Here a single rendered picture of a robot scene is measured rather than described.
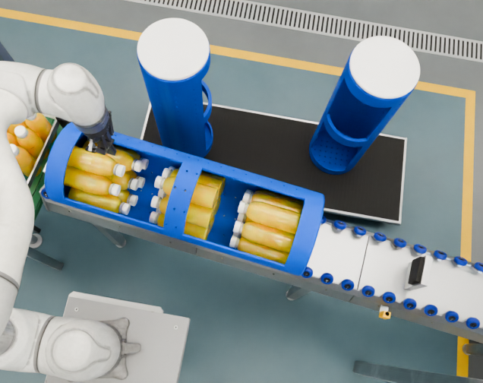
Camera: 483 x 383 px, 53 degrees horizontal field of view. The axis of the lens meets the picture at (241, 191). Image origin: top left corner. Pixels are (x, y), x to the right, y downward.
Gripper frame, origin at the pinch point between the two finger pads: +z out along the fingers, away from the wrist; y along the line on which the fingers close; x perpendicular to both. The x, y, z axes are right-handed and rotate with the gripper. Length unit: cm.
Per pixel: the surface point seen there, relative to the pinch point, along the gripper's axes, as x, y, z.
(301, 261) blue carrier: -65, -12, 14
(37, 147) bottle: 35.6, 2.4, 33.3
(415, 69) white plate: -91, 76, 29
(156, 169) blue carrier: -8.2, 7.5, 33.6
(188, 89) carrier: -8, 44, 39
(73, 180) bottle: 13.1, -8.5, 18.9
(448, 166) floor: -151, 91, 132
